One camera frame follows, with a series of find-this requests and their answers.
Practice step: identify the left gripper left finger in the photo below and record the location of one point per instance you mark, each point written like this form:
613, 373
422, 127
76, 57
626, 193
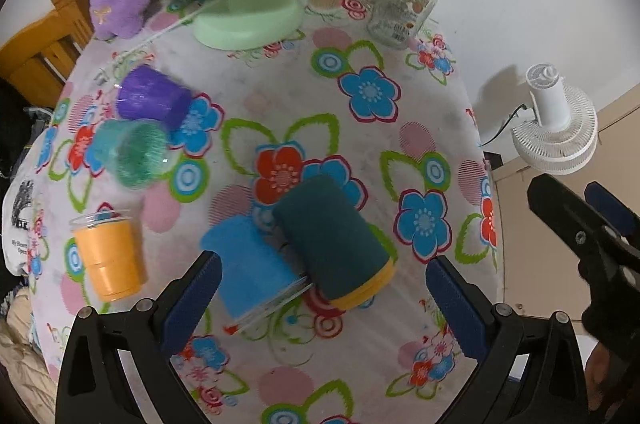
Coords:
93, 388

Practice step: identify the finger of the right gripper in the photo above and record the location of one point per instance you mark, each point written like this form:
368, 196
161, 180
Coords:
615, 212
579, 226

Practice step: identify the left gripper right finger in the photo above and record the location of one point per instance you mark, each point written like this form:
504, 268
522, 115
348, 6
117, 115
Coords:
529, 370

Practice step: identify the dark teal cup yellow rim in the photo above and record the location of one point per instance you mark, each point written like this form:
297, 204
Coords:
339, 251

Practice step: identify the orange plastic cup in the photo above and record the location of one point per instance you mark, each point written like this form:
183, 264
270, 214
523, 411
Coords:
109, 249

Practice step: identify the blue plastic cup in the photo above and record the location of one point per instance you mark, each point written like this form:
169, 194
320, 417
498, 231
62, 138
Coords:
256, 278

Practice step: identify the teal glitter plastic cup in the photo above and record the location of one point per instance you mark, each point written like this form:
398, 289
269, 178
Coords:
134, 152

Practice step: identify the purple plastic cup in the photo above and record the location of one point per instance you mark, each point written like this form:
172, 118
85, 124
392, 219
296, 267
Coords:
146, 93

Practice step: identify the white standing fan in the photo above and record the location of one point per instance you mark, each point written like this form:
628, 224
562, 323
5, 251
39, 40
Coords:
563, 135

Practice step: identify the white printed t-shirt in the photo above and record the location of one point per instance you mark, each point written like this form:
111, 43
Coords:
18, 241

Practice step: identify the dark clothes pile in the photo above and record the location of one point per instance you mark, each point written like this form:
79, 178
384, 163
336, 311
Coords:
21, 124

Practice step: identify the floral tablecloth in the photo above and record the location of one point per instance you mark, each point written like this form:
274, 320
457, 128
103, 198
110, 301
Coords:
394, 129

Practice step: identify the glass mason jar mug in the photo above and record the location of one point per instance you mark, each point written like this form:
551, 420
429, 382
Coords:
394, 22

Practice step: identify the wooden chair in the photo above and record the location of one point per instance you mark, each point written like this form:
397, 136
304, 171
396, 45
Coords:
37, 61

